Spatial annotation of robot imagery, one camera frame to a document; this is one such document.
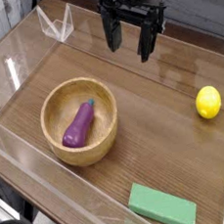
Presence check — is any purple toy eggplant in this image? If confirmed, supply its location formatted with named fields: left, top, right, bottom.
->
left=62, top=99, right=95, bottom=149

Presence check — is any clear acrylic tray wall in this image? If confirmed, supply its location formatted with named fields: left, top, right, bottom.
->
left=0, top=0, right=224, bottom=224

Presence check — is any yellow toy lemon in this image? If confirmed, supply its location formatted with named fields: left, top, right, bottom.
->
left=196, top=85, right=222, bottom=119

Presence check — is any brown wooden bowl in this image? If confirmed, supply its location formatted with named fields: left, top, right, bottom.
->
left=40, top=77, right=118, bottom=167

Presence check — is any green sponge block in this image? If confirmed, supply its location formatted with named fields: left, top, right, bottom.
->
left=128, top=183, right=197, bottom=224

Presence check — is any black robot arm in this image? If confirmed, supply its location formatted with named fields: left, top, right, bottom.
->
left=98, top=0, right=166, bottom=62

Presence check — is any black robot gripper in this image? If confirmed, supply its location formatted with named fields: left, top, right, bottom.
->
left=98, top=0, right=166, bottom=62

